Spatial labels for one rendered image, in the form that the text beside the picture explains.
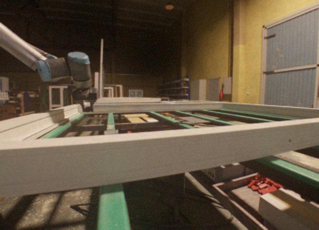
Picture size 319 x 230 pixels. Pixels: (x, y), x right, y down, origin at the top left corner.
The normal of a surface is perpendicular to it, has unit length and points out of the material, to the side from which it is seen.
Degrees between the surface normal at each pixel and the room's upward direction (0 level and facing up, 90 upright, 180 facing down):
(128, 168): 90
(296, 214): 0
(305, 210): 0
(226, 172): 90
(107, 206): 0
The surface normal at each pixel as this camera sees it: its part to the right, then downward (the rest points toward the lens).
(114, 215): 0.00, -1.00
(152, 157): 0.29, 0.10
